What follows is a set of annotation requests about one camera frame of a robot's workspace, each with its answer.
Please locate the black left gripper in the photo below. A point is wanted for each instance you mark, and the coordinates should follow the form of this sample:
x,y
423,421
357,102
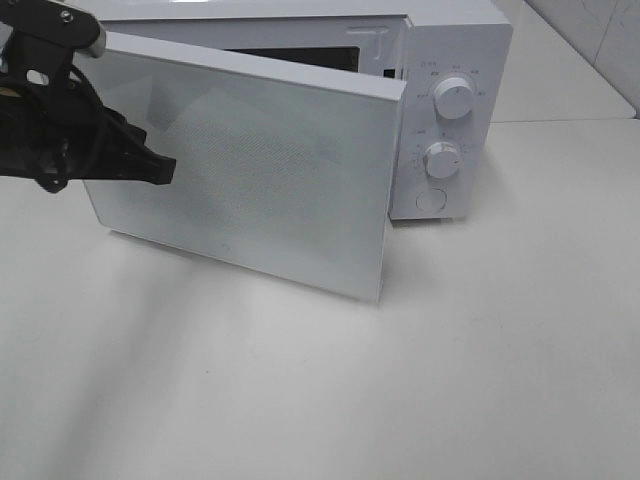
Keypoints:
x,y
51,127

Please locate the white microwave door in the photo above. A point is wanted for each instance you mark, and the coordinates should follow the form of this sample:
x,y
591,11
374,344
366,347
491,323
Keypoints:
x,y
281,167

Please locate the upper white microwave knob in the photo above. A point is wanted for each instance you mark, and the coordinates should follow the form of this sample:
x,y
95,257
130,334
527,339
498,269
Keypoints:
x,y
453,96

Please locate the white microwave oven body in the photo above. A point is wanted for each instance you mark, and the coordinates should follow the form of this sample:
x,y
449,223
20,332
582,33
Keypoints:
x,y
415,42

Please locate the white microwave knob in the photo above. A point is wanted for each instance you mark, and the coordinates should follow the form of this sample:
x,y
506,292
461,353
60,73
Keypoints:
x,y
453,96
442,160

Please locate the lower white microwave knob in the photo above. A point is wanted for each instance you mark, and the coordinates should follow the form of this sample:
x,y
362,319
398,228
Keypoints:
x,y
442,160

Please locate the round white door release button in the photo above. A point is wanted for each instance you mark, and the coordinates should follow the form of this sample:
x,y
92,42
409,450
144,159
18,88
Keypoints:
x,y
431,201

